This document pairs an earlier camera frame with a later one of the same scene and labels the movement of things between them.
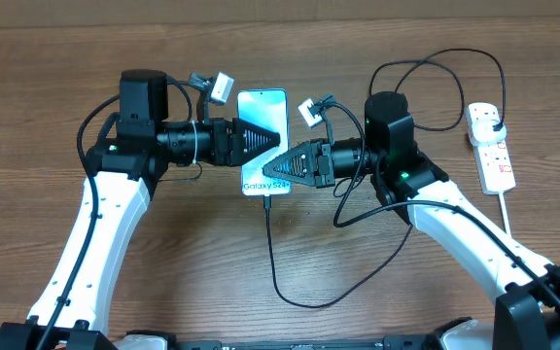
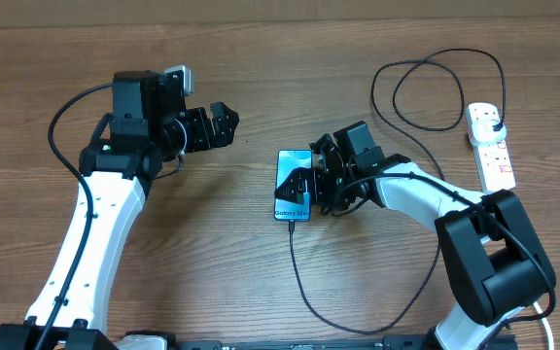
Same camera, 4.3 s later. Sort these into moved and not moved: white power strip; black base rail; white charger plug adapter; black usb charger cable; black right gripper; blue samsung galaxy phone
Moved: blue samsung galaxy phone; black usb charger cable; black right gripper
Not moved: black base rail; white charger plug adapter; white power strip
